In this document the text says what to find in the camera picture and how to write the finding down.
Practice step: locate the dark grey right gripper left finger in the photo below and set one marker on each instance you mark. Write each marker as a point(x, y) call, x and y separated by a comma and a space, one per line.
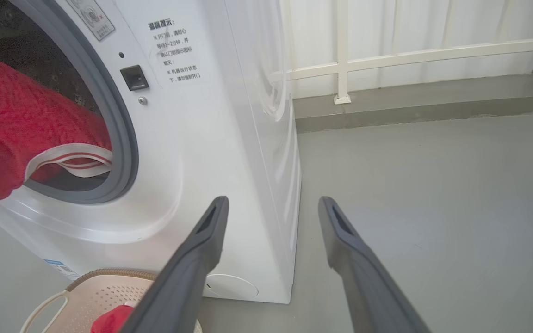
point(188, 277)

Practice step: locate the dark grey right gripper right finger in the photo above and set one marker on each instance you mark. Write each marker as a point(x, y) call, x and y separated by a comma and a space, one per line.
point(363, 277)

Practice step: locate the red garment with white collar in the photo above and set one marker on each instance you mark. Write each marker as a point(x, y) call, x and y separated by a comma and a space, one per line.
point(16, 120)

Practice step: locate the cream perforated laundry basket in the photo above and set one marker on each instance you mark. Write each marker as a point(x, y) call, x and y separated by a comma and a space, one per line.
point(95, 296)

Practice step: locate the white front-load washing machine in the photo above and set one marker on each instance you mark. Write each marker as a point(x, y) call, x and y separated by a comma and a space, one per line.
point(211, 138)

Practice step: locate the round white filter cover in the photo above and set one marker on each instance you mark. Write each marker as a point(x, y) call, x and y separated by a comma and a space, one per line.
point(234, 286)

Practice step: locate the blue energy label sticker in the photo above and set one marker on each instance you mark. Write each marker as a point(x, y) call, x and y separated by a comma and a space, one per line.
point(62, 269)

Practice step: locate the white metal railing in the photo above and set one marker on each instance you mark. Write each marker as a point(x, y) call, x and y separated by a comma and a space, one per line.
point(433, 54)

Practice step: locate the grey warning sticker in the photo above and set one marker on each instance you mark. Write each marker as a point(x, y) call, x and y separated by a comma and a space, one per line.
point(91, 18)

